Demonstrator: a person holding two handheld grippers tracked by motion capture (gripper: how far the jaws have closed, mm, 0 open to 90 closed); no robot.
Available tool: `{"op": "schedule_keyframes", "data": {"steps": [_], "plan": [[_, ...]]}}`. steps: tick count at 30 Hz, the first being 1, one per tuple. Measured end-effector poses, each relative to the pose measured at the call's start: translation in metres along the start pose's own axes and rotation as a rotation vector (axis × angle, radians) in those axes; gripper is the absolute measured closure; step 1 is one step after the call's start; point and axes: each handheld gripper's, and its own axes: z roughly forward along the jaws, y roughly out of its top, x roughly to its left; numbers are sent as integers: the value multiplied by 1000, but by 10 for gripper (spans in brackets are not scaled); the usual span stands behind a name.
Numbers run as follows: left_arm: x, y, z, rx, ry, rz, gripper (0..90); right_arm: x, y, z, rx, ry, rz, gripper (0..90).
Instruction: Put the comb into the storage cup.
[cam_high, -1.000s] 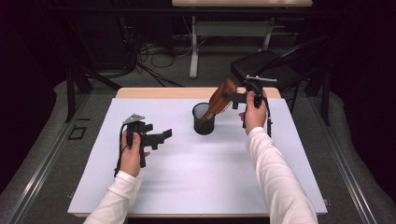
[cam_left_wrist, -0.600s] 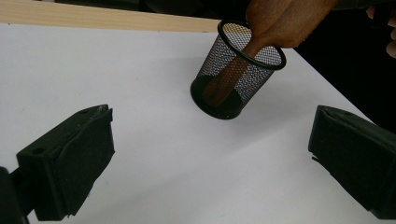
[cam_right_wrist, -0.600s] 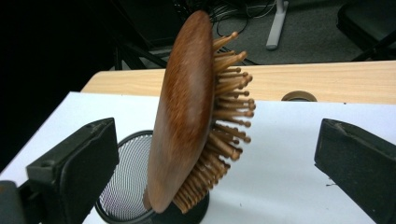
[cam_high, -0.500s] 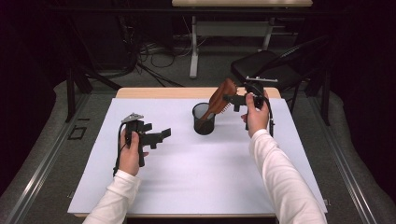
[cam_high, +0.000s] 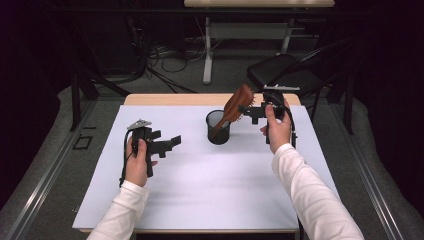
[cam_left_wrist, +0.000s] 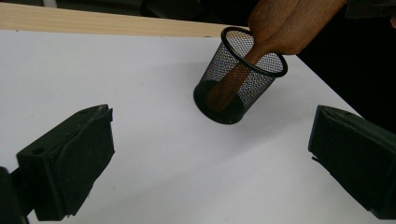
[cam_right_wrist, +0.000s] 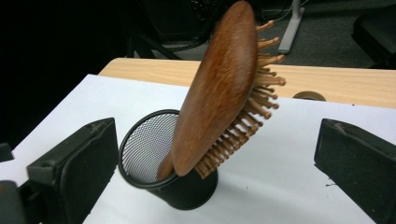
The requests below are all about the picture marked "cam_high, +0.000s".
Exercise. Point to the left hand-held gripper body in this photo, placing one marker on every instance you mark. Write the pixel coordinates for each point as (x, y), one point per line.
(156, 145)

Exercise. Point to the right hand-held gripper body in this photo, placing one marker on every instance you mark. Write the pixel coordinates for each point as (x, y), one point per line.
(275, 98)

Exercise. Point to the brown wooden hairbrush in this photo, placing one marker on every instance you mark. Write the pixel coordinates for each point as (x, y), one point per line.
(238, 100)

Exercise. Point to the black mesh pen holder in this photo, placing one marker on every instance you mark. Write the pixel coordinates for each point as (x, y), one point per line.
(220, 137)

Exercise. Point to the person's left hand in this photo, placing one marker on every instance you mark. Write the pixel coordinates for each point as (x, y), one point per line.
(136, 166)

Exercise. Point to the person's right hand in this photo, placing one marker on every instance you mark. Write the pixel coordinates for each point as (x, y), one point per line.
(280, 133)

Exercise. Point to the black folding chair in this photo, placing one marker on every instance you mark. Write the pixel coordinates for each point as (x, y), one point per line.
(276, 70)

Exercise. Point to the white desk with metal legs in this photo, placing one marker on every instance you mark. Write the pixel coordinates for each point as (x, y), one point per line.
(207, 50)

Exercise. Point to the black metal stand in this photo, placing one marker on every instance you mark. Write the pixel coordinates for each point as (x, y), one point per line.
(75, 100)

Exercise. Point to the dark curtain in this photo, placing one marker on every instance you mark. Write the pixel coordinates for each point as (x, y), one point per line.
(393, 83)
(26, 83)

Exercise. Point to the grey metal floor rail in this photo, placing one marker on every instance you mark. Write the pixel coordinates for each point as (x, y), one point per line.
(370, 180)
(46, 173)

